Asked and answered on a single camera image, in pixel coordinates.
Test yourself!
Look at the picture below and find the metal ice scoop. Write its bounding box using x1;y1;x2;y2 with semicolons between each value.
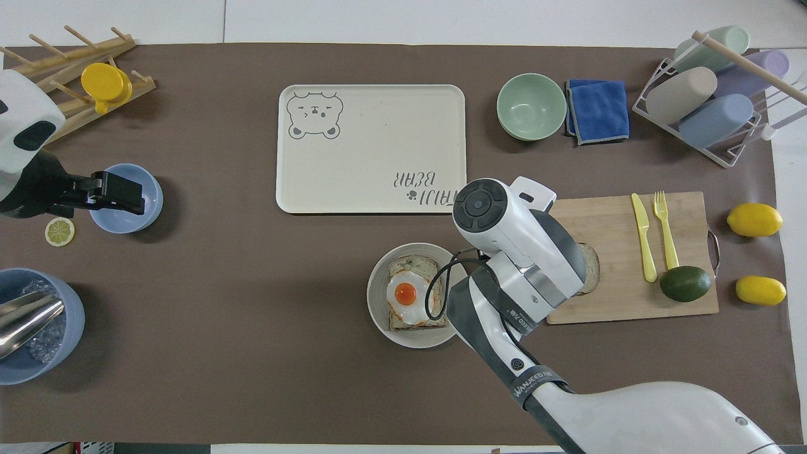
0;293;66;360

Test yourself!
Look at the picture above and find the wooden dish rack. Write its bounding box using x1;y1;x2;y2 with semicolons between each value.
0;25;156;144

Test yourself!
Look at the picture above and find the yellow lemon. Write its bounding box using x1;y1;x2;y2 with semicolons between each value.
735;275;787;307
726;202;784;238

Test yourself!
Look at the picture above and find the green bowl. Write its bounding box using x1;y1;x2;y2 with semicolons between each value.
496;73;567;141

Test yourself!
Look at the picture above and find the white plate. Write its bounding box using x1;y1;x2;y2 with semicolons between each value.
366;242;468;349

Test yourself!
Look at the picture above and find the yellow plastic knife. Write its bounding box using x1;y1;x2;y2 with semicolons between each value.
631;193;658;283

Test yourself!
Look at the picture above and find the beige cup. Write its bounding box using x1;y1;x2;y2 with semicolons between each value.
646;66;719;126

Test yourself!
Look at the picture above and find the cream tray with bear print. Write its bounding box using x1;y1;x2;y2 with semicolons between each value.
276;84;468;215

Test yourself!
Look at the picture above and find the light blue bowl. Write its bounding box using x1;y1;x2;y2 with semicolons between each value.
88;163;164;235

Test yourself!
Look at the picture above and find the blue cloth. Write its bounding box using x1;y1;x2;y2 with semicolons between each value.
564;79;630;146

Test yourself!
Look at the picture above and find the black cable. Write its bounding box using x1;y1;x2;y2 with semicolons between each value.
424;248;481;322

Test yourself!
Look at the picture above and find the blue ice bucket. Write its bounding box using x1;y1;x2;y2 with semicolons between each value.
0;268;86;386

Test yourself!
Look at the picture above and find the fried egg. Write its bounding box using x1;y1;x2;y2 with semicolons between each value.
385;268;431;326

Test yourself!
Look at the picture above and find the wooden cutting board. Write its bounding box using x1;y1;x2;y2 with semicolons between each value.
545;190;721;326

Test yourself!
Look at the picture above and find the blue cup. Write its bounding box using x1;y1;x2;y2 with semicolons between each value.
678;94;755;149

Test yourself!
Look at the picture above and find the wooden rod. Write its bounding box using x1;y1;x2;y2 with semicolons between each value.
691;30;807;106

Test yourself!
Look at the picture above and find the bread slice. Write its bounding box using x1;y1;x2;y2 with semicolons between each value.
575;242;601;296

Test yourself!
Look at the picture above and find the green cup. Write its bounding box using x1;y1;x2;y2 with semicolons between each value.
673;25;752;74

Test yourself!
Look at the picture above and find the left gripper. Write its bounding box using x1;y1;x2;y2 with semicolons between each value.
0;151;80;220

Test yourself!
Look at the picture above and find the yellow cup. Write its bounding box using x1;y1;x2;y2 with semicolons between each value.
80;62;134;115

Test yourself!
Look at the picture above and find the toast slice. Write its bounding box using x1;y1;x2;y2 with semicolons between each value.
386;253;450;332

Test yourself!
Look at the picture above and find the green avocado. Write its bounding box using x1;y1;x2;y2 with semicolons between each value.
659;265;714;303

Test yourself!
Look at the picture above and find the white wire cup rack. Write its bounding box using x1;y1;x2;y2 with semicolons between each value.
632;32;807;168

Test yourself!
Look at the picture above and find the purple cup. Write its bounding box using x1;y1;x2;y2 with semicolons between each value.
715;49;791;99

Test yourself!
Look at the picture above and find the yellow plastic fork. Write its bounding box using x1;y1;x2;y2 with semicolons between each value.
652;190;680;271

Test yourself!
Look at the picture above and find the lemon slice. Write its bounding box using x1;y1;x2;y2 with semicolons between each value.
45;217;76;247

